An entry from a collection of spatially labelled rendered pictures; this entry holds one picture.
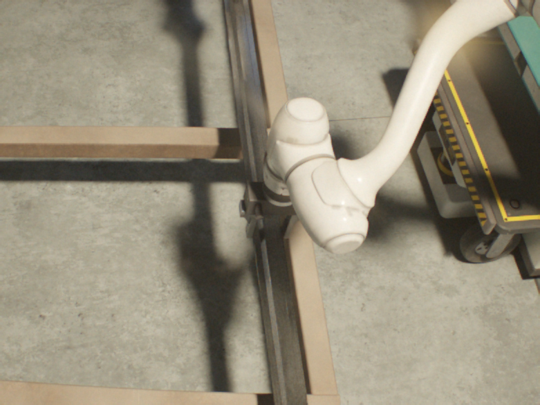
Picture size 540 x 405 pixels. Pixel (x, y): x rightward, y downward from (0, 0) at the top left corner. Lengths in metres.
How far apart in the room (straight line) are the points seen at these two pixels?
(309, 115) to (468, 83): 1.07
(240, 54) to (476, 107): 0.71
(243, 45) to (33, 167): 0.72
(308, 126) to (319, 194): 0.13
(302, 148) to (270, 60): 0.91
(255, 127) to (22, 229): 0.74
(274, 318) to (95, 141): 0.71
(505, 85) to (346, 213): 1.22
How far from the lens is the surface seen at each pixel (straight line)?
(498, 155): 2.47
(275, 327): 1.79
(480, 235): 2.50
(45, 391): 1.83
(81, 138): 2.25
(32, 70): 2.82
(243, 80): 2.16
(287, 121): 1.61
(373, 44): 3.09
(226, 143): 2.27
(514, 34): 2.41
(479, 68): 2.68
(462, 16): 1.59
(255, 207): 1.79
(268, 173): 1.72
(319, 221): 1.55
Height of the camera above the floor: 2.03
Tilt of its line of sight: 53 degrees down
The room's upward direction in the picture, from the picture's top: 18 degrees clockwise
